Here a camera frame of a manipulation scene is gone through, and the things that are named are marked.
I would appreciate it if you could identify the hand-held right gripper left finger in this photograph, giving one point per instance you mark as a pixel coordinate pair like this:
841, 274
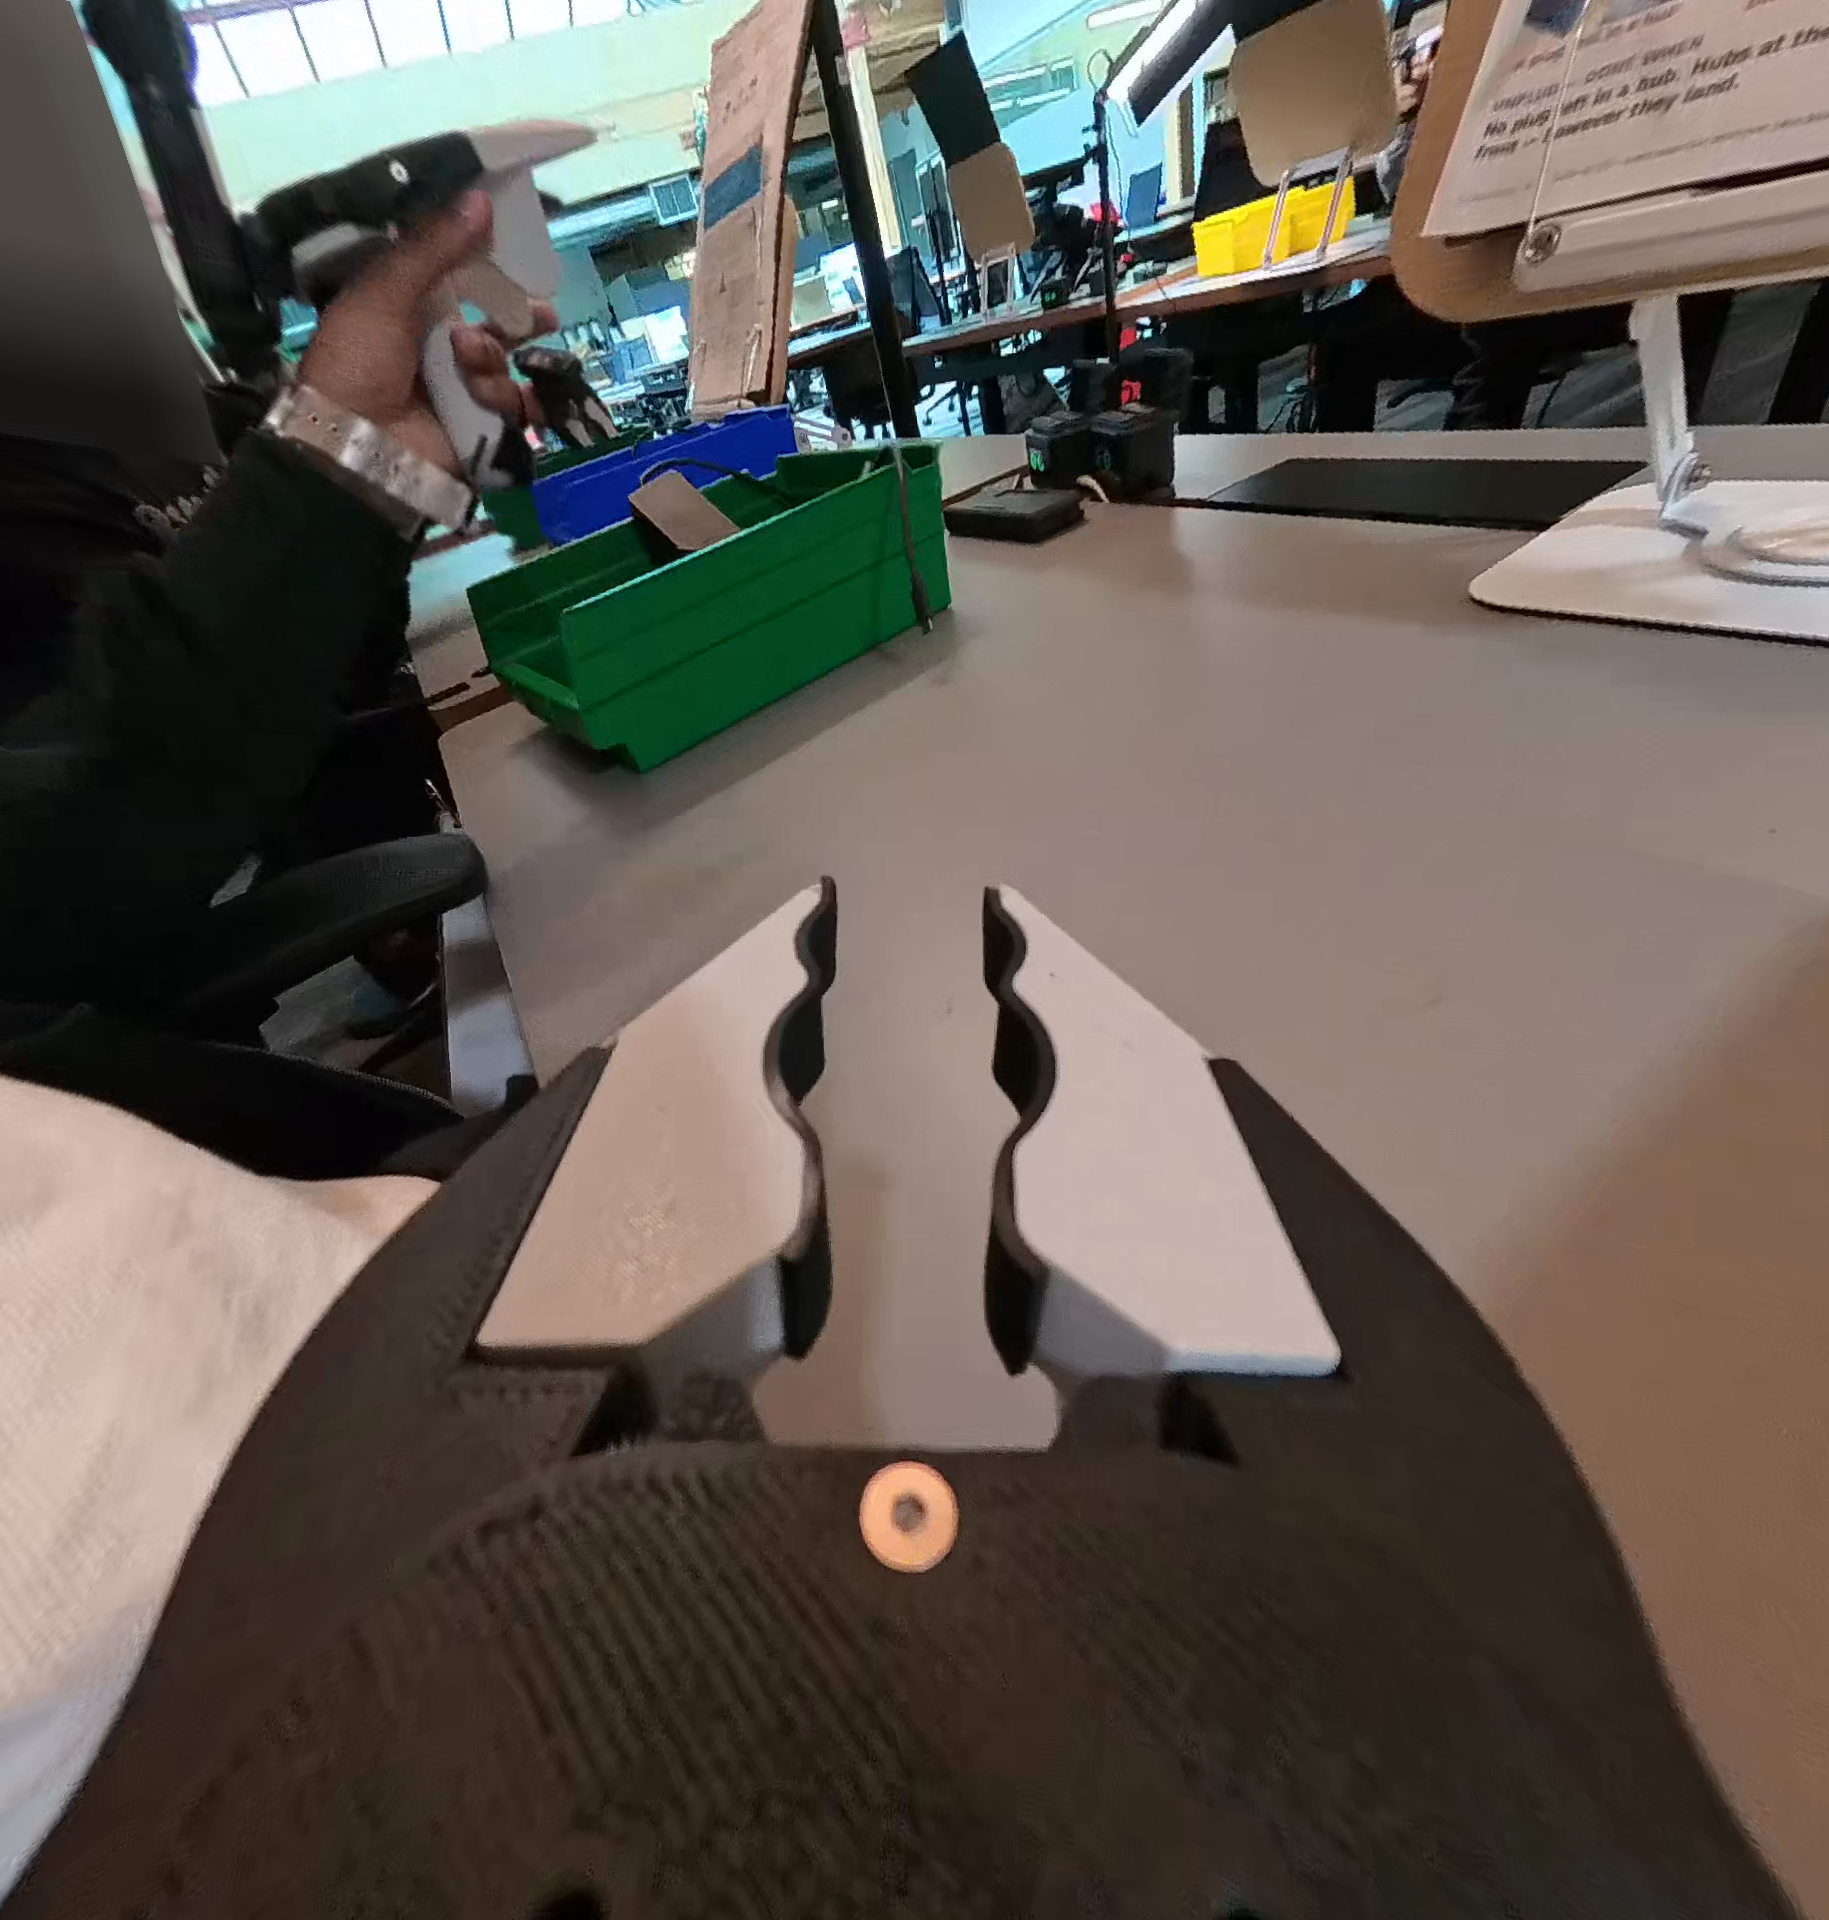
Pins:
661, 1200

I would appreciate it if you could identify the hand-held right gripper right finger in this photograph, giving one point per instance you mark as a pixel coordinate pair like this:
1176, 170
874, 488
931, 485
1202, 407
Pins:
1170, 1214

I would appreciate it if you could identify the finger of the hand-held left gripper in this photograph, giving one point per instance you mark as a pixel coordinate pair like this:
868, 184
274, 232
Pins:
531, 146
523, 241

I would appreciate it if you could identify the long black multiport hub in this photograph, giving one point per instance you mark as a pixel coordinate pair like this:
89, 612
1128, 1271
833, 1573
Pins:
681, 518

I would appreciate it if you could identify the green plastic bin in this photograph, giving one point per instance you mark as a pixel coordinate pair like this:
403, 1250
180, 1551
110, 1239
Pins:
703, 646

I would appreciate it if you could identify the person's left forearm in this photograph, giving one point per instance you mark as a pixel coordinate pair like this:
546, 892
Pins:
180, 704

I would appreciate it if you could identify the grey desk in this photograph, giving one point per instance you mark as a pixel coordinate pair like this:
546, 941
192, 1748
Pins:
1380, 900

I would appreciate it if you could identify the black desk pad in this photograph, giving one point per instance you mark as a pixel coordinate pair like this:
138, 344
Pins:
1425, 493

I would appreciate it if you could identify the person's left hand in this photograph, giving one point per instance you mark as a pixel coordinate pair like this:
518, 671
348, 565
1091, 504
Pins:
375, 353

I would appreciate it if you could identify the cardboard card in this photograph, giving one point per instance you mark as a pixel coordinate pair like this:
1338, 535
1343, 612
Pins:
741, 225

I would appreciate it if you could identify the grey wristwatch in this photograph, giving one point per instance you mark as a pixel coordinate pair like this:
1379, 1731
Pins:
359, 451

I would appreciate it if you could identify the blue storage bin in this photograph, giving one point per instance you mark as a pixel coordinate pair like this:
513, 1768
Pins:
661, 472

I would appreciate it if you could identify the black pole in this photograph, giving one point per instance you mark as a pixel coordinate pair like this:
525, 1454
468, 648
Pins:
862, 225

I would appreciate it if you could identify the black flag panel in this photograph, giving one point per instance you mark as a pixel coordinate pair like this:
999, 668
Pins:
951, 92

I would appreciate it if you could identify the black chair armrest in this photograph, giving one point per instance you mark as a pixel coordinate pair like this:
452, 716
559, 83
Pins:
359, 885

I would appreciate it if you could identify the small black device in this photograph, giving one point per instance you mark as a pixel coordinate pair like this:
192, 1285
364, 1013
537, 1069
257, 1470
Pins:
1012, 513

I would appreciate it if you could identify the black battery charger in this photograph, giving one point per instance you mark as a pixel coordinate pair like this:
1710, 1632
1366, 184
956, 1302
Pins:
1109, 451

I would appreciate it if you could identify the white light bar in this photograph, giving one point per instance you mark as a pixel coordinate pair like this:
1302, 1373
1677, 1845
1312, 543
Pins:
1170, 59

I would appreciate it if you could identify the small yellow storage bin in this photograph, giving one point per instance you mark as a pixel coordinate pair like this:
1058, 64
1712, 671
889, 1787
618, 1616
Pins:
1243, 241

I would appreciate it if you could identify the small wooden board stand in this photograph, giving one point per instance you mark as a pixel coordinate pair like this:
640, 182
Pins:
1312, 74

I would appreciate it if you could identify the white stand base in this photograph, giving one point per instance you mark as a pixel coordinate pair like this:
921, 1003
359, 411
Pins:
1650, 584

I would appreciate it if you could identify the wooden document board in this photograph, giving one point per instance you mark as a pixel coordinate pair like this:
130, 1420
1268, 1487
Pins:
1453, 256

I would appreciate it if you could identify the instruction sheet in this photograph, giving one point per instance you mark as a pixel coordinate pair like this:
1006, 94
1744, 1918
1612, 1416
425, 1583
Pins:
1650, 107

